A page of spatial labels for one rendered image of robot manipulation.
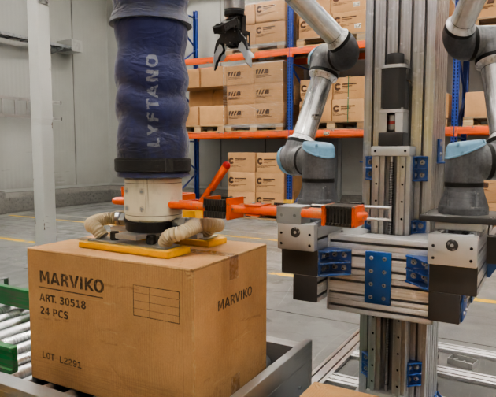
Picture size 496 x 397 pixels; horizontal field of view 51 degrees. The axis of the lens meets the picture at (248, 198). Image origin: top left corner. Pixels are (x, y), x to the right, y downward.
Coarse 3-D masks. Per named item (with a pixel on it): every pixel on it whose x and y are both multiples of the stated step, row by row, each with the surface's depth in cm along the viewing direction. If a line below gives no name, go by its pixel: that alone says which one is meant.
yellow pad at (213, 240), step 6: (180, 240) 159; (186, 240) 158; (192, 240) 157; (198, 240) 156; (204, 240) 155; (210, 240) 156; (216, 240) 157; (222, 240) 160; (198, 246) 156; (204, 246) 155; (210, 246) 155
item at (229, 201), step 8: (208, 200) 142; (216, 200) 140; (224, 200) 139; (232, 200) 141; (240, 200) 145; (208, 208) 143; (216, 208) 141; (224, 208) 140; (208, 216) 142; (216, 216) 141; (224, 216) 140; (232, 216) 142; (240, 216) 145
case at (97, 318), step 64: (64, 256) 148; (128, 256) 142; (192, 256) 142; (256, 256) 156; (64, 320) 150; (128, 320) 138; (192, 320) 128; (256, 320) 157; (64, 384) 152; (128, 384) 140; (192, 384) 130
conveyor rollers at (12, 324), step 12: (0, 312) 228; (12, 312) 224; (24, 312) 228; (0, 324) 209; (12, 324) 212; (24, 324) 208; (0, 336) 198; (12, 336) 194; (24, 336) 197; (24, 348) 186; (24, 360) 176; (24, 372) 166; (48, 384) 154; (84, 396) 152; (96, 396) 146
